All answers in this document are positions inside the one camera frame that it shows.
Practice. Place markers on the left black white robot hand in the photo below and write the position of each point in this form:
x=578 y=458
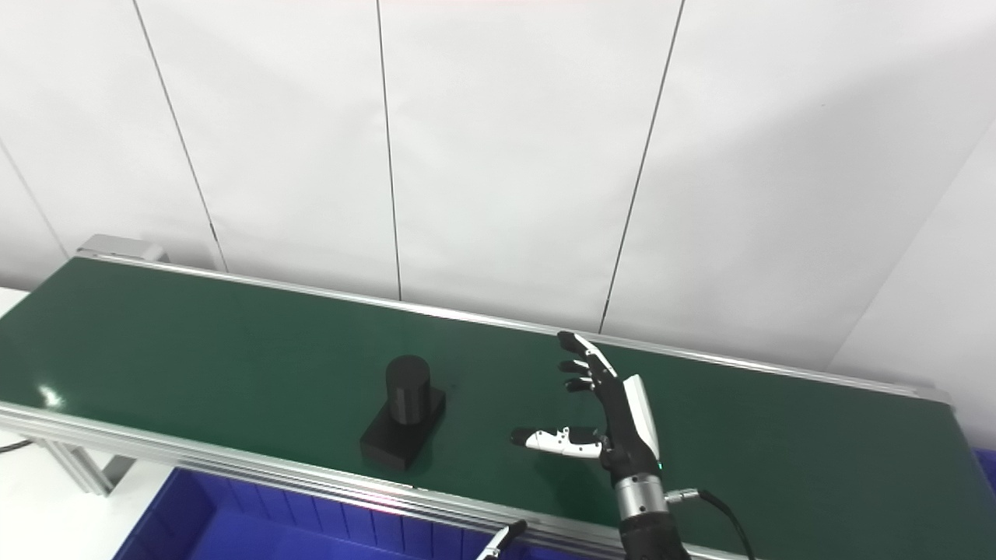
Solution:
x=502 y=543

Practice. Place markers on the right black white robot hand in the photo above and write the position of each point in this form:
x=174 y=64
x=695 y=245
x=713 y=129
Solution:
x=622 y=428

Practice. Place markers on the black cylinder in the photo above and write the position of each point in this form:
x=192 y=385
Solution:
x=405 y=412

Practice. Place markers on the blue plastic bin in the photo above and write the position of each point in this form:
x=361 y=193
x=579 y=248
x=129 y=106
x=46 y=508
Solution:
x=987 y=474
x=257 y=529

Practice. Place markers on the green conveyor belt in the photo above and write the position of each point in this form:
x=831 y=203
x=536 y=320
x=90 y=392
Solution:
x=233 y=463
x=233 y=365

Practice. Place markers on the aluminium conveyor leg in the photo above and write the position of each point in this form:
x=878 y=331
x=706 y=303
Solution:
x=78 y=467

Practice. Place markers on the grey conveyor motor housing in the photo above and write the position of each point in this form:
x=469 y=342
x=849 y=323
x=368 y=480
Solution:
x=124 y=247

